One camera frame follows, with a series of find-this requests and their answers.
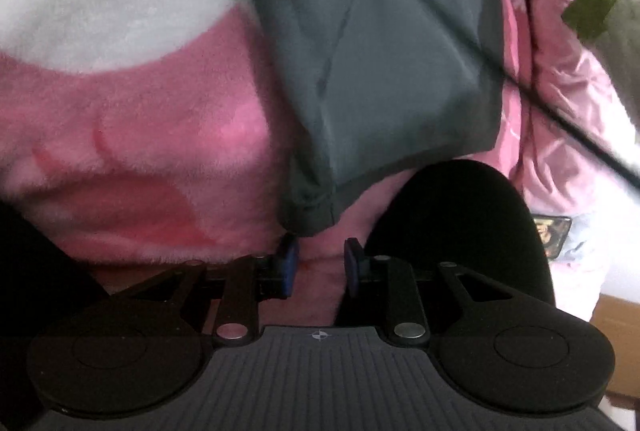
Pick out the dark grey garment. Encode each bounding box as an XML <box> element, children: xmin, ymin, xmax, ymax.
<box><xmin>253</xmin><ymin>0</ymin><xmax>504</xmax><ymax>237</ymax></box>

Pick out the pink floral bed blanket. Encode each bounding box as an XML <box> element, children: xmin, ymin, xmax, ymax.
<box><xmin>0</xmin><ymin>0</ymin><xmax>417</xmax><ymax>327</ymax></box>

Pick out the cardboard box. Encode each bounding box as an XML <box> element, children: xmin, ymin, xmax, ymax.
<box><xmin>591</xmin><ymin>295</ymin><xmax>640</xmax><ymax>399</ymax></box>

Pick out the pink grey quilt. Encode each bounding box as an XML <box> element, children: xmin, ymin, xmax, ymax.
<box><xmin>482</xmin><ymin>0</ymin><xmax>640</xmax><ymax>312</ymax></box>

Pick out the black cable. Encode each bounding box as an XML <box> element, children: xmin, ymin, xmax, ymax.
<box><xmin>380</xmin><ymin>0</ymin><xmax>640</xmax><ymax>192</ymax></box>

